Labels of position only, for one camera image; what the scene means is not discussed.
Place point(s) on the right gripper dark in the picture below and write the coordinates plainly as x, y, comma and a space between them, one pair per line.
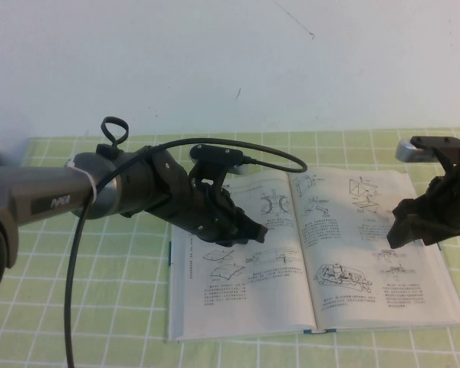
452, 207

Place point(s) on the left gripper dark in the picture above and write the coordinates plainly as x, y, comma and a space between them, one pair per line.
157, 188

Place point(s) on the book with diagrams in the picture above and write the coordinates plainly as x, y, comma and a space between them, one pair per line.
349, 268

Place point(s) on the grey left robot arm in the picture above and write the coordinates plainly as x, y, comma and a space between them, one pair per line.
42, 199

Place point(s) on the green checked tablecloth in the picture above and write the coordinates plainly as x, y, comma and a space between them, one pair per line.
119, 299

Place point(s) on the white zip tie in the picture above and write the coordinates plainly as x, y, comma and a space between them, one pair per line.
90, 184

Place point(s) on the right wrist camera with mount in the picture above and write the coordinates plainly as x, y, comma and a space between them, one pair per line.
425, 147

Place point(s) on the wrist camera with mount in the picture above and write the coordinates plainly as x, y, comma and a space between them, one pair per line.
425, 147
214, 153

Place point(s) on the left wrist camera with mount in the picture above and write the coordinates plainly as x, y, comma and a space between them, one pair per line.
214, 153

